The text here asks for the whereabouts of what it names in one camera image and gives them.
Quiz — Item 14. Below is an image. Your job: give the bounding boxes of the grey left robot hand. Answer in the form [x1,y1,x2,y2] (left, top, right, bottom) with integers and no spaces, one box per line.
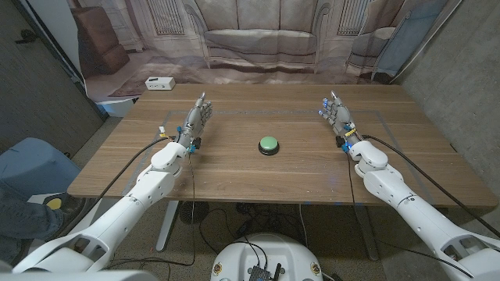
[175,91,214,153]

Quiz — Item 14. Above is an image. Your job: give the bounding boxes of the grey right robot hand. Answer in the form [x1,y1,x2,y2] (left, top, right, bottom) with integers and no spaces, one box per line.
[317,91,359,149]

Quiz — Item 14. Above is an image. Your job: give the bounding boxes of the green push button black base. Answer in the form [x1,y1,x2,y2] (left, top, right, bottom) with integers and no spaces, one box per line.
[257,135,280,157]

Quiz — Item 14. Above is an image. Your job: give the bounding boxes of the white power box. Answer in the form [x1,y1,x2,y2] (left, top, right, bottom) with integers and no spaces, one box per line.
[145,76,177,91]

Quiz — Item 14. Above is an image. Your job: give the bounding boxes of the black round floor fan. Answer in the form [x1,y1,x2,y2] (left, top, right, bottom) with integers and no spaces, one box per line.
[178,201,211,226]

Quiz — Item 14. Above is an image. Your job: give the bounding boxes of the white table leg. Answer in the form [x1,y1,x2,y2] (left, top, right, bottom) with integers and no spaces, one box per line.
[155,201,180,253]

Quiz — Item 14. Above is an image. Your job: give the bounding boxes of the printed sofa room backdrop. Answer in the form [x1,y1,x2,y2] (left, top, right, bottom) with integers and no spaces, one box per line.
[27,0,464,118]

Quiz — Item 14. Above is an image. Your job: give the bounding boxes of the grey table leg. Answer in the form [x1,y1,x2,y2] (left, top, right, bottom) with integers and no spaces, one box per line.
[353,205,380,261]

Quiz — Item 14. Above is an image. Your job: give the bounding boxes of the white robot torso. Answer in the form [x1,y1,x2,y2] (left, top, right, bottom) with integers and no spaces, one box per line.
[209,233,324,281]

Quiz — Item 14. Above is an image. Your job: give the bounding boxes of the black device on torso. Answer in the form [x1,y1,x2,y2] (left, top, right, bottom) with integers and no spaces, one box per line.
[247,262,283,281]

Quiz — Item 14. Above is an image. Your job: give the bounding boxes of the white robot body edge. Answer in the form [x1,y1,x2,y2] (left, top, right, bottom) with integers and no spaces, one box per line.
[0,269,159,281]

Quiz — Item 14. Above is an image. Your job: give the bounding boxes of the person leg in jeans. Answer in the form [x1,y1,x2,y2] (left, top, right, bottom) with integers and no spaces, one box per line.
[0,187,66,254]

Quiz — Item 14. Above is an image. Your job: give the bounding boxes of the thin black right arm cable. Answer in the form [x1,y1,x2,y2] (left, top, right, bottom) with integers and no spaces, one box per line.
[345,151,474,279]

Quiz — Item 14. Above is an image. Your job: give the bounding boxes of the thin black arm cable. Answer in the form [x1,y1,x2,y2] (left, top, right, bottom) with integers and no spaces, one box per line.
[345,151,474,279]
[103,151,197,271]

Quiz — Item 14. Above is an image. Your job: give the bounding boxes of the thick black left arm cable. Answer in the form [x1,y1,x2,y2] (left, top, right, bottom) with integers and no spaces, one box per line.
[77,136,175,219]

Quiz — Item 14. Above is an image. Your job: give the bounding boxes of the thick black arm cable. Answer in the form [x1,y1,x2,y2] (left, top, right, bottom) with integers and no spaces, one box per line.
[77,136,175,219]
[362,134,500,239]

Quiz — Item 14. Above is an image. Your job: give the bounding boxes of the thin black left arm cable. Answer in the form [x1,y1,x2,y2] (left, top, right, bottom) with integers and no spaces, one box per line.
[103,151,197,271]

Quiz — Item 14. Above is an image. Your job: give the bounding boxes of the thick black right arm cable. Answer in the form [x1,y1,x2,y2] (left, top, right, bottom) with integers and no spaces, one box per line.
[362,134,500,239]

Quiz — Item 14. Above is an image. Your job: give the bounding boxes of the black floor cable bundle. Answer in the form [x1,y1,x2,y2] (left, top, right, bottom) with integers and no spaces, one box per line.
[198,202,309,270]

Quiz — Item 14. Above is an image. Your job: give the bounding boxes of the black door handle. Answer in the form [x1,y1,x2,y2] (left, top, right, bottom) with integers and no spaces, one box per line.
[14,29,39,44]

